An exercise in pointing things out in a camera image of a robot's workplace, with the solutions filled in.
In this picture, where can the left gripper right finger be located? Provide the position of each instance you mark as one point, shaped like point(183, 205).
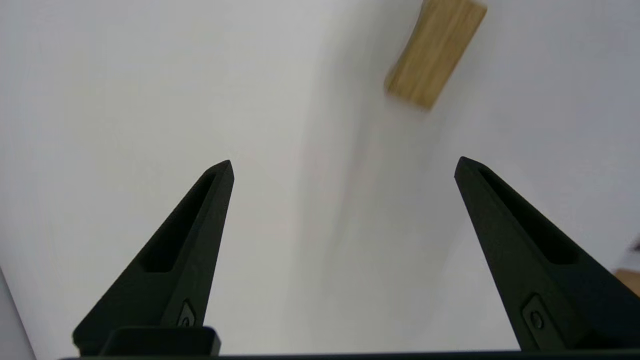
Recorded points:
point(550, 295)

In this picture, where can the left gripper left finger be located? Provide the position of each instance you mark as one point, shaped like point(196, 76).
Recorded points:
point(180, 280)

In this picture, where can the arched wooden building block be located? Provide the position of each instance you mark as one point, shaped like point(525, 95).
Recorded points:
point(435, 50)

